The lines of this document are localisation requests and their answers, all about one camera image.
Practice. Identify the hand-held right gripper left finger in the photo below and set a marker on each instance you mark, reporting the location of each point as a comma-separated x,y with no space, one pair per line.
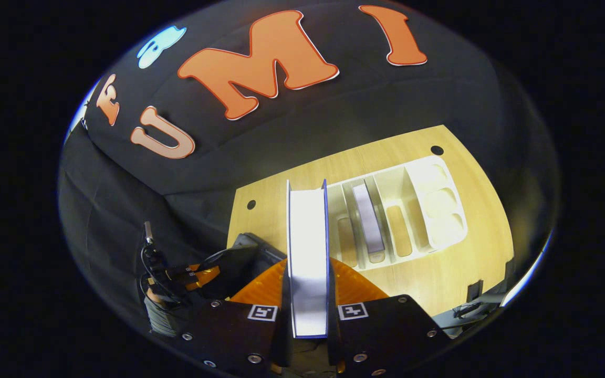
229,331

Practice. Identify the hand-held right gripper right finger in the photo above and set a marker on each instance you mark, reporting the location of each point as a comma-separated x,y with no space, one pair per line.
386,331

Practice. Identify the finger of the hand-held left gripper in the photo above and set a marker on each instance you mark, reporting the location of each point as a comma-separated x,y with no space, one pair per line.
202,277

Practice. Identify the grey schoolbag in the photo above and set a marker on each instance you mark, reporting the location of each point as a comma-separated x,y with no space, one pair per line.
250,252

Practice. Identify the blue cover book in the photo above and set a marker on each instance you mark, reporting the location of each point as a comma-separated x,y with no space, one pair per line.
308,252

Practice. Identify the portrait cover book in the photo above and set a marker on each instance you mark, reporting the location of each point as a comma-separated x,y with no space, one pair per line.
368,218

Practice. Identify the white plastic bookshelf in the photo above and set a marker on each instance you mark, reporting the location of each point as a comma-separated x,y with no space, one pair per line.
405,184

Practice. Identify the black table clamp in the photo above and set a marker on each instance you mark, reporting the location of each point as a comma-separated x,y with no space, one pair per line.
475,291

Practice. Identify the black backdrop cloth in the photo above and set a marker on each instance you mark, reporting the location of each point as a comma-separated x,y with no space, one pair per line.
334,105

